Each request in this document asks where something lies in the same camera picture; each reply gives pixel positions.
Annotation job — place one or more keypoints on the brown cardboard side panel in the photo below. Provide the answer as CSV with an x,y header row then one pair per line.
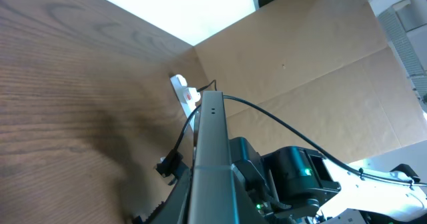
x,y
311,69

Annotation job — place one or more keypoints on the white power strip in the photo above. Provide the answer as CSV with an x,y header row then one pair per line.
x,y
179,83

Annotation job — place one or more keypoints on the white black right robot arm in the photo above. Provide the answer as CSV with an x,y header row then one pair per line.
x,y
295,182

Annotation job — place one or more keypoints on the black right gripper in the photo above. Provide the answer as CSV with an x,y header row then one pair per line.
x,y
172,168

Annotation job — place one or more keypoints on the white USB charger adapter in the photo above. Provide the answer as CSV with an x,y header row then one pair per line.
x,y
191,95

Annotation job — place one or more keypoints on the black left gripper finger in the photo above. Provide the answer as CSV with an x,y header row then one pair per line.
x,y
174,209

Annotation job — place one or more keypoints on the gold smartphone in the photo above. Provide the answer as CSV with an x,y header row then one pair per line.
x,y
217,196

